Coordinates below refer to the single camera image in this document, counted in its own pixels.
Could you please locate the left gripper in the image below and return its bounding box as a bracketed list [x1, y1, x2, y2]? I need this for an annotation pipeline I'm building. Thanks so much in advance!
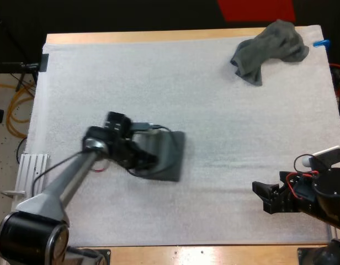
[109, 137, 160, 172]

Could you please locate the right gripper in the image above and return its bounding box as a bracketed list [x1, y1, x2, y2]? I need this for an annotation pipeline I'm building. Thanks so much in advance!
[252, 170, 319, 215]

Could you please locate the grey-green towel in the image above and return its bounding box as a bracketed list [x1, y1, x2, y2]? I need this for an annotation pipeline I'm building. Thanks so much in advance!
[130, 130, 187, 183]
[230, 19, 310, 87]

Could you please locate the crumpled grey-green towel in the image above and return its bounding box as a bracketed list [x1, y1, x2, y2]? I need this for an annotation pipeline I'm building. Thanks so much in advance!
[230, 19, 310, 87]

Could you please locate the dark clamp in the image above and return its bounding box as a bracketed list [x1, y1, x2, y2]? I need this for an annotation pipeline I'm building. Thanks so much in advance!
[40, 53, 50, 73]

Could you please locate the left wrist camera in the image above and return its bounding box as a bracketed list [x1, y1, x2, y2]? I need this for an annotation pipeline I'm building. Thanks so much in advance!
[130, 130, 163, 156]

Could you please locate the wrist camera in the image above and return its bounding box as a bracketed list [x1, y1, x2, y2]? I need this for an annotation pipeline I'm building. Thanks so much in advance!
[130, 130, 163, 156]
[301, 145, 340, 167]

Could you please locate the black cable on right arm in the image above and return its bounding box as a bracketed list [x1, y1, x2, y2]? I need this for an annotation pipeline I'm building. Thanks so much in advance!
[293, 153, 316, 173]

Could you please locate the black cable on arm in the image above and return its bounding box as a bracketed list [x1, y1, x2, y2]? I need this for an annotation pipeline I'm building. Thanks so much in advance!
[31, 150, 87, 197]
[293, 153, 316, 173]

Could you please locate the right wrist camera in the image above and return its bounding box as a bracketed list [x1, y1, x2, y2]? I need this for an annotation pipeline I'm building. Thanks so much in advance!
[301, 145, 340, 167]

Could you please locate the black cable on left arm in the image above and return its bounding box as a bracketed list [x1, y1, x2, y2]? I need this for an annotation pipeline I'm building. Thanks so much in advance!
[31, 150, 87, 197]

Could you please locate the ribbed aluminium rail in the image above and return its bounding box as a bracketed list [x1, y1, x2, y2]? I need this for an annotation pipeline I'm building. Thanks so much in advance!
[1, 153, 51, 198]

